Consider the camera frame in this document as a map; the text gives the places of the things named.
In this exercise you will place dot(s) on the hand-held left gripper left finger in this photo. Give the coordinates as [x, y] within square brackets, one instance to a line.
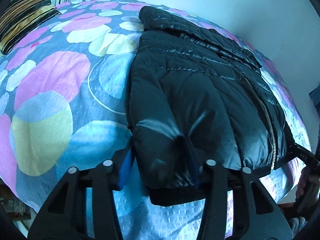
[126, 170]

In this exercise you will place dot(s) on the striped yellow black pillow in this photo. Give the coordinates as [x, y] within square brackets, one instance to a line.
[22, 15]

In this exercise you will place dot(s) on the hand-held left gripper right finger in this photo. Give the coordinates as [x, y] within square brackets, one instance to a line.
[216, 182]

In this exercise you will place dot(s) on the bed with dotted bedsheet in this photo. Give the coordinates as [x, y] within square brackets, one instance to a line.
[62, 92]

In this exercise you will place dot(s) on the black puffer jacket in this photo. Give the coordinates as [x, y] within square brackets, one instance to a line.
[195, 92]

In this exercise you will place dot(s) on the person's right hand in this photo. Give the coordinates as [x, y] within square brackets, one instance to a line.
[302, 182]

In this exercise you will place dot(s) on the dark blue panel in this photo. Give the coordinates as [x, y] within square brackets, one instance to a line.
[316, 95]

